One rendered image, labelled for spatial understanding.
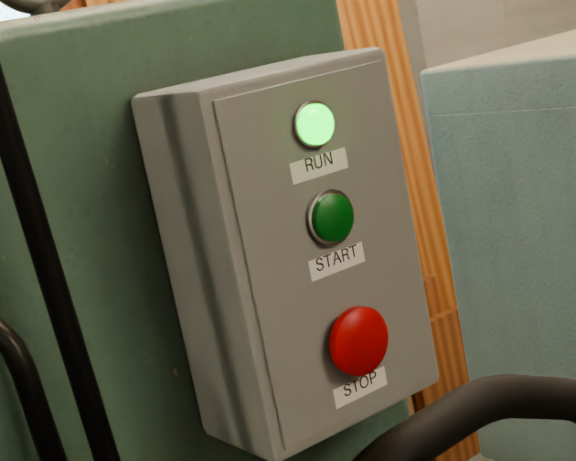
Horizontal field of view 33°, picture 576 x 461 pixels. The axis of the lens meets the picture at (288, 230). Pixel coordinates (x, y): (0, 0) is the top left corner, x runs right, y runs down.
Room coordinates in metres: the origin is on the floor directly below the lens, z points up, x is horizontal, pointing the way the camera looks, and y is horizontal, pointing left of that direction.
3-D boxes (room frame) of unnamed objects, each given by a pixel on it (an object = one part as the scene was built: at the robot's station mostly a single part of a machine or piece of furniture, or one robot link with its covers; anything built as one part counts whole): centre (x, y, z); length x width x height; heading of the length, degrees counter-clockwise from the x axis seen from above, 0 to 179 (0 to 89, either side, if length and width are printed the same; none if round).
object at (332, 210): (0.40, -0.02, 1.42); 0.02 x 0.01 x 0.02; 124
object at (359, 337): (0.40, -0.02, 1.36); 0.03 x 0.01 x 0.03; 124
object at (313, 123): (0.40, -0.02, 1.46); 0.02 x 0.01 x 0.02; 124
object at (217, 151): (0.43, 0.00, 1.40); 0.10 x 0.06 x 0.16; 124
